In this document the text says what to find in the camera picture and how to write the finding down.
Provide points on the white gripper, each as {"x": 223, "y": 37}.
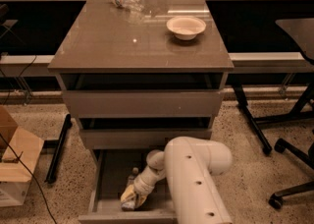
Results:
{"x": 142, "y": 186}

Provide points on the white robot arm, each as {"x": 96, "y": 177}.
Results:
{"x": 189, "y": 166}

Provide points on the grey open bottom drawer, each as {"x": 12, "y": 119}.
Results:
{"x": 113, "y": 170}

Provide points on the grey middle drawer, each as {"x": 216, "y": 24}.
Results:
{"x": 136, "y": 138}

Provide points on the grey top drawer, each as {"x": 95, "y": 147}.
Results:
{"x": 124, "y": 104}

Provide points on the grey drawer cabinet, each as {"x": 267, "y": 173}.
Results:
{"x": 112, "y": 49}

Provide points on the crumpled clear plastic bottle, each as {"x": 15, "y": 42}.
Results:
{"x": 132, "y": 5}

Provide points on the black table leg left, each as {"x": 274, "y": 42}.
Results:
{"x": 57, "y": 145}

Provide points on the black table leg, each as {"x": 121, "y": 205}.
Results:
{"x": 243, "y": 106}
{"x": 57, "y": 145}

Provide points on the brown cardboard box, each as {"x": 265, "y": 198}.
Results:
{"x": 21, "y": 153}

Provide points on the black table leg right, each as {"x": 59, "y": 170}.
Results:
{"x": 243, "y": 106}

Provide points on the white paper bowl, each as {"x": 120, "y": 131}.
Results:
{"x": 185, "y": 27}

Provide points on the black office chair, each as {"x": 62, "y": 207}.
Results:
{"x": 301, "y": 32}

